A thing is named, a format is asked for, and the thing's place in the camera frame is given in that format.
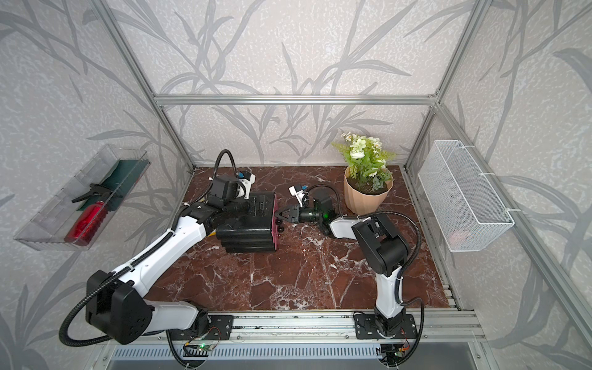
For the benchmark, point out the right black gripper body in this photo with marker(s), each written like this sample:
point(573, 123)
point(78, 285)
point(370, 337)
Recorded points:
point(308, 215)

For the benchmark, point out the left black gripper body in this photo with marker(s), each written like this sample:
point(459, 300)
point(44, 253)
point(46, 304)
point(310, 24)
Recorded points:
point(236, 208)

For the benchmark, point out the black drawer unit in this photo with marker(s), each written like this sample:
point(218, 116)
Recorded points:
point(253, 231)

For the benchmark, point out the pink top drawer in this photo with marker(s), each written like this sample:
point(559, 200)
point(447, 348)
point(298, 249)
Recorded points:
point(277, 221)

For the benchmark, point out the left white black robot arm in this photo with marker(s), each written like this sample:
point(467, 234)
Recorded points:
point(116, 303)

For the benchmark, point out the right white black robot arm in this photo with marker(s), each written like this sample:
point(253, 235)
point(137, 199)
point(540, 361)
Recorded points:
point(385, 250)

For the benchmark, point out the beige plant pot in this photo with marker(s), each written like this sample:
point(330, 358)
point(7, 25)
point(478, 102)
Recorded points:
point(360, 203)

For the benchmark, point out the green artificial plant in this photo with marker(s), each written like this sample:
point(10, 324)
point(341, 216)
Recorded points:
point(367, 163)

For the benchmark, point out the dark green cloth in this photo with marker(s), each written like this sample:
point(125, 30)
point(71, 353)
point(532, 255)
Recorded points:
point(122, 178)

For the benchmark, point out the pink object in basket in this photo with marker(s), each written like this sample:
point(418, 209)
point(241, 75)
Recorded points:
point(458, 238)

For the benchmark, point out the red black pruning shears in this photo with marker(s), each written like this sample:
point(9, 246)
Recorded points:
point(89, 222)

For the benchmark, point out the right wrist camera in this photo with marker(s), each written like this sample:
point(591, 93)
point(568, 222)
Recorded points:
point(300, 192)

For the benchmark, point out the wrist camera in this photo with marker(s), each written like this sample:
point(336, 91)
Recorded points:
point(245, 180)
point(300, 192)

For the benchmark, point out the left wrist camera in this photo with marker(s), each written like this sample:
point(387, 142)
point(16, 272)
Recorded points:
point(245, 180)

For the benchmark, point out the white wire mesh basket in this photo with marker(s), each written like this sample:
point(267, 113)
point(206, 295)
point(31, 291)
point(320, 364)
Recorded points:
point(462, 197)

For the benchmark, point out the clear plastic wall tray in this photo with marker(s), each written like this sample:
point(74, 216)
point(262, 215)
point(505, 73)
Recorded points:
point(74, 218)

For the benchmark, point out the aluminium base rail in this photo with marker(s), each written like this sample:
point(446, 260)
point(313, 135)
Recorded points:
point(440, 325)

